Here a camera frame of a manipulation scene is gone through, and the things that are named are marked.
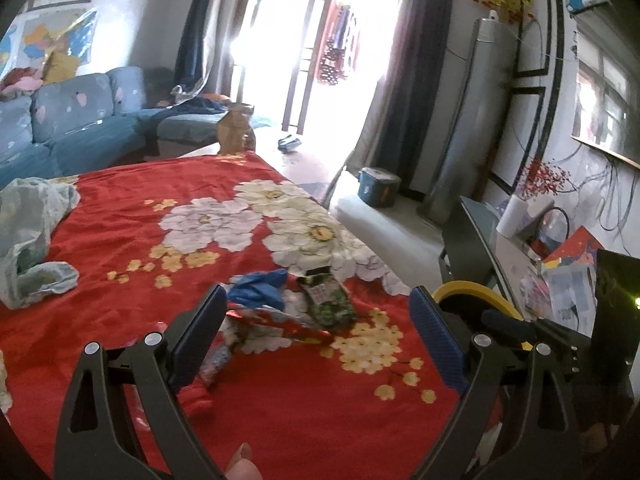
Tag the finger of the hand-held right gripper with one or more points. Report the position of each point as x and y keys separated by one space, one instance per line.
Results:
x=505 y=322

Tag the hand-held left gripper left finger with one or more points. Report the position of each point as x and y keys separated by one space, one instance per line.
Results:
x=197 y=340

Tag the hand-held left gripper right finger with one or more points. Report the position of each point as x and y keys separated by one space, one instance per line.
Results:
x=437 y=340

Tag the small white purple wrapper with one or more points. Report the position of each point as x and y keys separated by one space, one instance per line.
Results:
x=215 y=367

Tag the blue plastic wrapper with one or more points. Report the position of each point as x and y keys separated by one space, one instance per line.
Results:
x=257 y=290

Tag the red foil wrapper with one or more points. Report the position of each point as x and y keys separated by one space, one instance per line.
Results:
x=280 y=327

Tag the green snack packet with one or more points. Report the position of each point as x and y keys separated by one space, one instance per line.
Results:
x=327 y=302

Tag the person's left hand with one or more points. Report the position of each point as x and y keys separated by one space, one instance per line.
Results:
x=242 y=467

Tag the white printed box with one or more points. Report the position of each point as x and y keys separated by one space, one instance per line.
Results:
x=565 y=290

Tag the glass top television cabinet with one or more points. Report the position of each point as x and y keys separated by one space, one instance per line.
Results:
x=470 y=245

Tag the red floral blanket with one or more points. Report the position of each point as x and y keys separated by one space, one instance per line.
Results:
x=275 y=410

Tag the white vase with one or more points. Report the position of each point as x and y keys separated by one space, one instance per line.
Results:
x=511 y=217

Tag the white flat box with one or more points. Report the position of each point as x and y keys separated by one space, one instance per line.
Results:
x=539 y=212

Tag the blue storage box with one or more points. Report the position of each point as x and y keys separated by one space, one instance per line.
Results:
x=379 y=187

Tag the light blue crumpled cloth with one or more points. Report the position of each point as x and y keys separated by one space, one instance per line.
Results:
x=30 y=240

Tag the grey standing air conditioner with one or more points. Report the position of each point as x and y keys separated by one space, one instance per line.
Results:
x=472 y=125

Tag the brown paper bag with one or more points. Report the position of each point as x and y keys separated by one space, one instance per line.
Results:
x=235 y=130

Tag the small black object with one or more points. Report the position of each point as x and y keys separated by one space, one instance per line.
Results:
x=289 y=143

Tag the dark clothes on sofa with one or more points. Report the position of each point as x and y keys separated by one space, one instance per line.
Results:
x=202 y=105

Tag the grey brown curtain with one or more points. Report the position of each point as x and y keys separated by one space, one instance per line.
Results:
x=415 y=85

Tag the blue sofa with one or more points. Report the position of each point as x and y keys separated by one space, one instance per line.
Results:
x=75 y=115

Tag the glass balcony door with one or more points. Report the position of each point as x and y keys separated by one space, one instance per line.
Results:
x=285 y=60

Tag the yellow pillow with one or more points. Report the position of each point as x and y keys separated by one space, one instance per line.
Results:
x=60 y=66

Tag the dark blue curtain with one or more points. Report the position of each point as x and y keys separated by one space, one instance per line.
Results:
x=197 y=30

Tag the hanging colourful clothes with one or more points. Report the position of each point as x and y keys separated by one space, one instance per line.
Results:
x=337 y=45

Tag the pile of red pink clothes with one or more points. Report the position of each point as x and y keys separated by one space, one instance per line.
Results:
x=22 y=81

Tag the yellow artificial flowers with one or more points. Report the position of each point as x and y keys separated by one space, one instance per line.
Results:
x=505 y=0

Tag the country map poster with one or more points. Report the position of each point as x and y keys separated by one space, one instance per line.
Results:
x=55 y=35

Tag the wall television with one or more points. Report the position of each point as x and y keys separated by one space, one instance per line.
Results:
x=607 y=95

